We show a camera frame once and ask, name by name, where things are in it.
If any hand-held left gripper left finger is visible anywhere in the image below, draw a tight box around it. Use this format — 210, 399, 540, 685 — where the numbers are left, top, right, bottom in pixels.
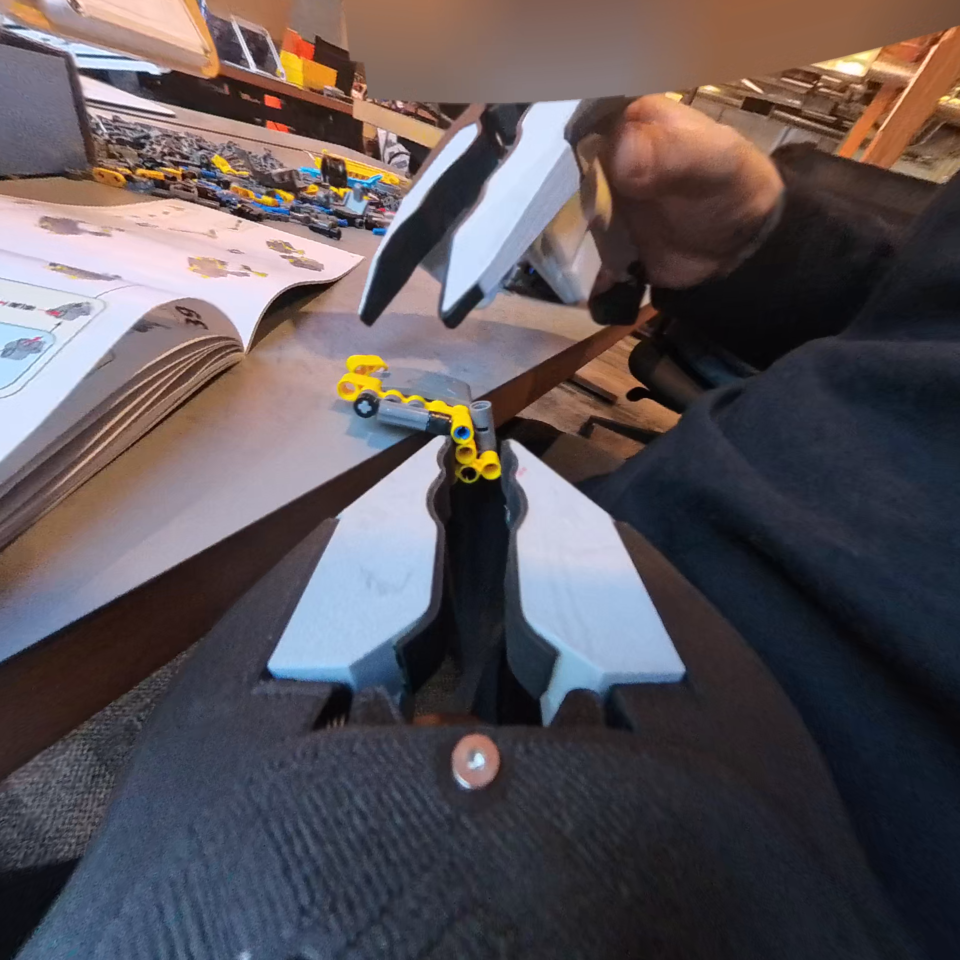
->
267, 437, 455, 710

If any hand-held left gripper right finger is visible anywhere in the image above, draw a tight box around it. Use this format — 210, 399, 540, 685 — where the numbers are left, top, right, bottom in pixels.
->
501, 439, 687, 727

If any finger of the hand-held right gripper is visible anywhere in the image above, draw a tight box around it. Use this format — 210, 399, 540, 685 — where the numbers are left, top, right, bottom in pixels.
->
441, 99, 584, 331
357, 103, 528, 329

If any grey yellow brick assembly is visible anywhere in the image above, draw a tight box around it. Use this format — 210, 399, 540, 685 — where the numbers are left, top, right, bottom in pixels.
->
336, 354, 502, 485

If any person's right forearm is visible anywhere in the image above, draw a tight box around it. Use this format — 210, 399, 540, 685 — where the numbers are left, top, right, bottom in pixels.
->
652, 142, 960, 376

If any person's right hand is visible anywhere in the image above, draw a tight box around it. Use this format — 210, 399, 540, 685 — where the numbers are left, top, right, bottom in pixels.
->
591, 92, 785, 291

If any shelf of coloured storage bins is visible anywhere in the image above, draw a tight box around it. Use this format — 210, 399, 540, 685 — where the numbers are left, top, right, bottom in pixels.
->
202, 15, 369, 151

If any pile of loose brick parts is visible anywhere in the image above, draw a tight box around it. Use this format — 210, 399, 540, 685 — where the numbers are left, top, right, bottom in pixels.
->
90, 116, 410, 241

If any open instruction booklet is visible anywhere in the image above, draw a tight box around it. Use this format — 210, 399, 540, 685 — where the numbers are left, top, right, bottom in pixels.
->
0, 193, 366, 549

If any wooden beam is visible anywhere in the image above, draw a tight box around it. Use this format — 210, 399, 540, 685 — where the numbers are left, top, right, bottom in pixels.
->
836, 30, 960, 170

